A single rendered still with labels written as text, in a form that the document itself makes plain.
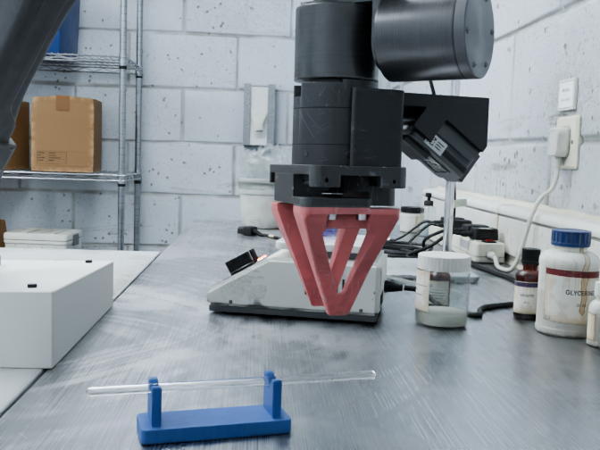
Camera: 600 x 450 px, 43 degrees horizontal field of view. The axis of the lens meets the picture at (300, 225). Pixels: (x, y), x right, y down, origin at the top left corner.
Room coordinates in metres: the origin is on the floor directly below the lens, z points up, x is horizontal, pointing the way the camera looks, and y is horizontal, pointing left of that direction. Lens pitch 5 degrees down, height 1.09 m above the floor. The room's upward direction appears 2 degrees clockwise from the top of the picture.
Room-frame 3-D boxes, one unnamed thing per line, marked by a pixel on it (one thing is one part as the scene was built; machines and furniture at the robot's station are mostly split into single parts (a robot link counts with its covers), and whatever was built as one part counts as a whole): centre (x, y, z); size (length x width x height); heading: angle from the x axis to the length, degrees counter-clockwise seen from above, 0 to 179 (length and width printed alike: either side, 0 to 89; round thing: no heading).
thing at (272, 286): (0.91, -0.01, 0.94); 0.22 x 0.13 x 0.08; 80
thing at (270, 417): (0.49, 0.05, 0.92); 0.10 x 0.03 x 0.04; 108
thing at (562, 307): (0.83, -0.30, 0.96); 0.06 x 0.06 x 0.11
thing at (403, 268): (1.24, -0.13, 0.91); 0.30 x 0.20 x 0.01; 93
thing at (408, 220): (1.93, -0.29, 0.93); 0.06 x 0.06 x 0.06
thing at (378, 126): (0.53, -0.07, 1.10); 0.11 x 0.07 x 0.06; 107
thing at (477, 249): (1.57, -0.34, 0.92); 0.40 x 0.06 x 0.04; 3
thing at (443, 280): (0.85, -0.16, 0.94); 0.06 x 0.06 x 0.08
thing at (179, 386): (0.50, 0.04, 0.93); 0.20 x 0.01 x 0.01; 108
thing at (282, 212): (0.52, -0.02, 1.03); 0.07 x 0.07 x 0.09; 17
